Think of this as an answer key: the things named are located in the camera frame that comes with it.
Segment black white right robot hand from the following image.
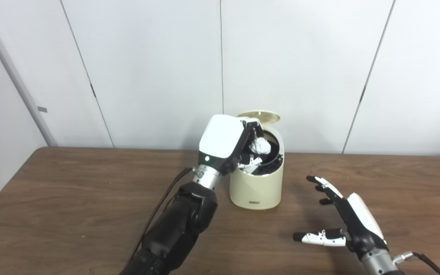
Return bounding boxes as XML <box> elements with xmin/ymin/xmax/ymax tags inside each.
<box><xmin>293</xmin><ymin>175</ymin><xmax>389</xmax><ymax>262</ymax></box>

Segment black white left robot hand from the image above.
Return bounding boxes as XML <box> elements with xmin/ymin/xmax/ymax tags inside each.
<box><xmin>198</xmin><ymin>114</ymin><xmax>266</xmax><ymax>176</ymax></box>

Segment white paper ball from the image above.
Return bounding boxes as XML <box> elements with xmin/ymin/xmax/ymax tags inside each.
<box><xmin>249</xmin><ymin>138</ymin><xmax>272</xmax><ymax>155</ymax></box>

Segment round cream bin lid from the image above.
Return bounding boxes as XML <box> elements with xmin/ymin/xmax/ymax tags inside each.
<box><xmin>237</xmin><ymin>110</ymin><xmax>281</xmax><ymax>124</ymax></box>

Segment black bin liner bag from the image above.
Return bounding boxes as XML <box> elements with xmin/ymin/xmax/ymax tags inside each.
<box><xmin>239</xmin><ymin>130</ymin><xmax>283</xmax><ymax>176</ymax></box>

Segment cream-colored bin body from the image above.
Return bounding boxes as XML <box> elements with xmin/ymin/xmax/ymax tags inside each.
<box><xmin>230</xmin><ymin>122</ymin><xmax>285</xmax><ymax>210</ymax></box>

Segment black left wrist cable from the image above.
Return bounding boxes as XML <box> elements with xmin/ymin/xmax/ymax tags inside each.
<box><xmin>126</xmin><ymin>167</ymin><xmax>194</xmax><ymax>268</ymax></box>

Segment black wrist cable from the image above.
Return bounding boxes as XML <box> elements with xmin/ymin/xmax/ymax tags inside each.
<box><xmin>394</xmin><ymin>251</ymin><xmax>440</xmax><ymax>275</ymax></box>
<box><xmin>126</xmin><ymin>167</ymin><xmax>194</xmax><ymax>268</ymax></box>

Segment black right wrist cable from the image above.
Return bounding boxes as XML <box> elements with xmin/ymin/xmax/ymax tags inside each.
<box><xmin>394</xmin><ymin>251</ymin><xmax>440</xmax><ymax>275</ymax></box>

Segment gray wall corner post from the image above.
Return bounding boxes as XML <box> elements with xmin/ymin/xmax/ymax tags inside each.
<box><xmin>0</xmin><ymin>0</ymin><xmax>58</xmax><ymax>147</ymax></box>

